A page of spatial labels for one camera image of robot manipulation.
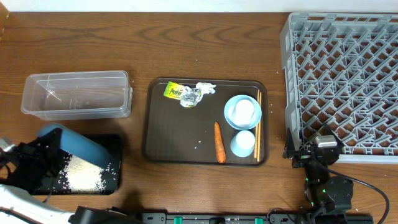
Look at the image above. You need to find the pile of white rice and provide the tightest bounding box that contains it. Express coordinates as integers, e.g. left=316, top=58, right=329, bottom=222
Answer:
left=63, top=156, right=104, bottom=193

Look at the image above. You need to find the orange carrot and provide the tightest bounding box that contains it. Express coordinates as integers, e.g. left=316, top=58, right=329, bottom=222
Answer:
left=214, top=121, right=226, bottom=163

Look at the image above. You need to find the dark brown serving tray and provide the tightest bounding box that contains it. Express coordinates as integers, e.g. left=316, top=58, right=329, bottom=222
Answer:
left=142, top=78, right=269, bottom=167

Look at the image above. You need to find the light blue cup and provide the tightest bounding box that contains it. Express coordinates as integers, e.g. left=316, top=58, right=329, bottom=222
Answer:
left=230, top=130, right=256, bottom=157

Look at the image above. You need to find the light blue bowl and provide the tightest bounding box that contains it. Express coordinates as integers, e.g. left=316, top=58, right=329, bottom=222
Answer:
left=224, top=95, right=262, bottom=130

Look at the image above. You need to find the white cup in bowl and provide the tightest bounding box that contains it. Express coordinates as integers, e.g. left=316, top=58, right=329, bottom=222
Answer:
left=234, top=99, right=254, bottom=126

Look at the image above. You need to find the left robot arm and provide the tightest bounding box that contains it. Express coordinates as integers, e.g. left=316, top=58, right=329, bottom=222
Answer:
left=1, top=128, right=139, bottom=223

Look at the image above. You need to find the black plastic tray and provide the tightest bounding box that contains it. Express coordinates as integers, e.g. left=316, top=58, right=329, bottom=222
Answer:
left=34, top=134, right=123, bottom=195

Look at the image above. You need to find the yellow foil snack wrapper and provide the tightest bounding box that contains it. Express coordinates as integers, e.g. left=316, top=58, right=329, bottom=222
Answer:
left=164, top=82, right=203, bottom=108

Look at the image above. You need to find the dark blue plate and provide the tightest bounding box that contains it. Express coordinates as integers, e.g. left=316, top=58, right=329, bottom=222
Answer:
left=37, top=123, right=111, bottom=168

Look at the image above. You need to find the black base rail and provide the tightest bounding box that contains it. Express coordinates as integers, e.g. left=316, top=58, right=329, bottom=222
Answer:
left=141, top=212, right=374, bottom=224

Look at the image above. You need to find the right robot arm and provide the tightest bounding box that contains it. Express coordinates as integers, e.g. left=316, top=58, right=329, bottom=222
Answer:
left=282, top=128, right=353, bottom=223

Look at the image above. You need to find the wooden chopstick right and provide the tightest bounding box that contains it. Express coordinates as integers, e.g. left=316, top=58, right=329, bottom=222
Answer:
left=256, top=91, right=262, bottom=162

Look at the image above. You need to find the clear plastic bin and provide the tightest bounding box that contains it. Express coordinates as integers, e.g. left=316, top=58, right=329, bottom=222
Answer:
left=21, top=70, right=132, bottom=121

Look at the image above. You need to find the grey dishwasher rack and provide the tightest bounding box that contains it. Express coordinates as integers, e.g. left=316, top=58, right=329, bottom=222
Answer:
left=280, top=12, right=397, bottom=164

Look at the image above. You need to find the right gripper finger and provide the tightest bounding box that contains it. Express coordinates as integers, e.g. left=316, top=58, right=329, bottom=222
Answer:
left=282, top=128, right=295, bottom=158
left=323, top=124, right=343, bottom=145

